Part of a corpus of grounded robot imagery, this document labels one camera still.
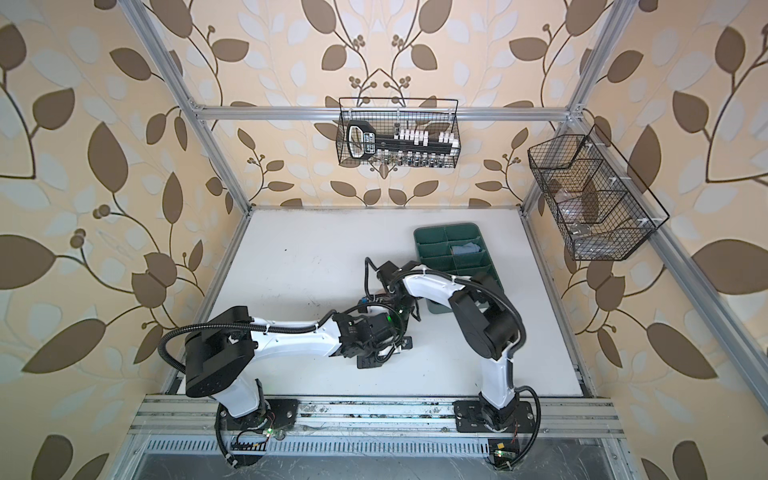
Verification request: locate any green divided plastic tray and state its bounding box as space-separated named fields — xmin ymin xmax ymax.
xmin=413 ymin=222 xmax=501 ymax=284

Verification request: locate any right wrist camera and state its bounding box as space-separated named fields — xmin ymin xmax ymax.
xmin=355 ymin=293 xmax=386 ymax=313

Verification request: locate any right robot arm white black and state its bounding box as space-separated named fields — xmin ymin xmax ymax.
xmin=376 ymin=262 xmax=527 ymax=432

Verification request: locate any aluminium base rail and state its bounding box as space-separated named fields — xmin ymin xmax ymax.
xmin=121 ymin=395 xmax=628 ymax=462

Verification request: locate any black tool in basket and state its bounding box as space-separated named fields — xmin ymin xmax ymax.
xmin=341 ymin=120 xmax=461 ymax=160

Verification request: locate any black wire basket back wall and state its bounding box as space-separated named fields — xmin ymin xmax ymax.
xmin=335 ymin=95 xmax=462 ymax=169

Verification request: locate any blue grey sock green toe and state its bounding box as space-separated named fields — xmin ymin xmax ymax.
xmin=451 ymin=242 xmax=485 ymax=256

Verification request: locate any black wire basket wall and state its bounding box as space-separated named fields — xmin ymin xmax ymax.
xmin=335 ymin=95 xmax=462 ymax=169
xmin=527 ymin=125 xmax=670 ymax=261

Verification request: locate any black wire basket right wall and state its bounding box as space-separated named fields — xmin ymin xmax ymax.
xmin=527 ymin=125 xmax=670 ymax=261

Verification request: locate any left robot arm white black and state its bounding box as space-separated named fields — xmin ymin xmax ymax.
xmin=157 ymin=299 xmax=419 ymax=418

